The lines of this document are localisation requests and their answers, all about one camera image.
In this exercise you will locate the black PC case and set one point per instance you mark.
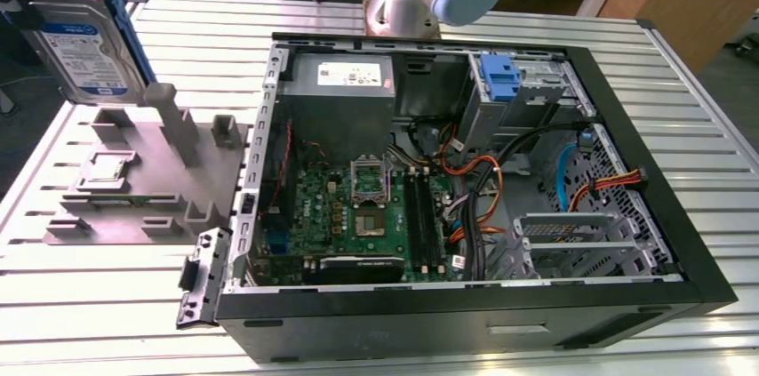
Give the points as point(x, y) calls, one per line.
point(415, 327)

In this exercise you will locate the hard disk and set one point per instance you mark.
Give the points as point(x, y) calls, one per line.
point(83, 51)

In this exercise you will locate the silver CPU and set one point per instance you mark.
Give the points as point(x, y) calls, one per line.
point(107, 169)

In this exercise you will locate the wooden cabinet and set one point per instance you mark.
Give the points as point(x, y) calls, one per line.
point(700, 2)

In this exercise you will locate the green RAM stick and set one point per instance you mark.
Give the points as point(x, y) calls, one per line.
point(138, 202)

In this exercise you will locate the metal disk bay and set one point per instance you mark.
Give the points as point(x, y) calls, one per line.
point(578, 245)

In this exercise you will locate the metal optical drive cage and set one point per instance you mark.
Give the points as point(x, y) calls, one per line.
point(486, 127)

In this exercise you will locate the grey case side bracket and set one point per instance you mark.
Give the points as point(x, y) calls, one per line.
point(207, 278)

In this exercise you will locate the black graphics card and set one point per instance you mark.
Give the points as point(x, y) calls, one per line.
point(362, 270)

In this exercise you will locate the blue drive latch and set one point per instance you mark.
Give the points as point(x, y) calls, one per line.
point(501, 78)

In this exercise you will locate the metal locking lever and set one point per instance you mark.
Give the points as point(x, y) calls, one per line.
point(390, 185)

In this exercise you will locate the green motherboard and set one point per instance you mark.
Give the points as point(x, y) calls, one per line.
point(321, 216)

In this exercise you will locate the black RAM slot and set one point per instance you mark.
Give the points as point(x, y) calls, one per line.
point(417, 220)
point(434, 225)

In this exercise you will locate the grey power supply unit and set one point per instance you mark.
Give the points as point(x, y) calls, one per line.
point(338, 118)

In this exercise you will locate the grey parts rack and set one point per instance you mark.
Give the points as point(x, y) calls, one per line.
point(154, 189)

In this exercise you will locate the CPU socket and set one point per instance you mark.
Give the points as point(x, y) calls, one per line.
point(374, 224)

